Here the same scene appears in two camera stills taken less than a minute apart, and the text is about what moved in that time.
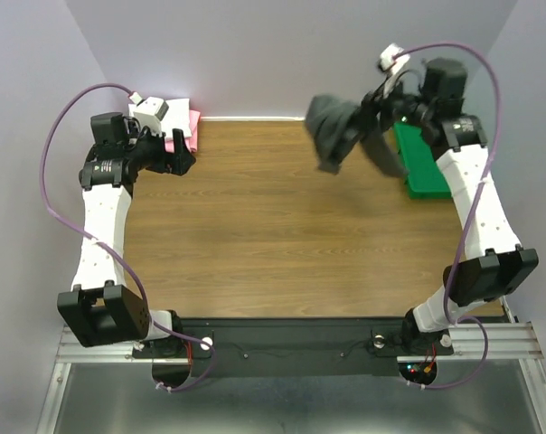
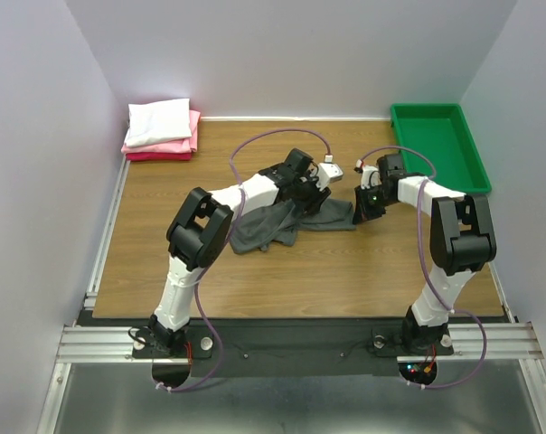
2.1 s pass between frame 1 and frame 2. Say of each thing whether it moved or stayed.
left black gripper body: moved
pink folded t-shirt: stayed
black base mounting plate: stayed
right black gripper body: moved
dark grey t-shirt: moved
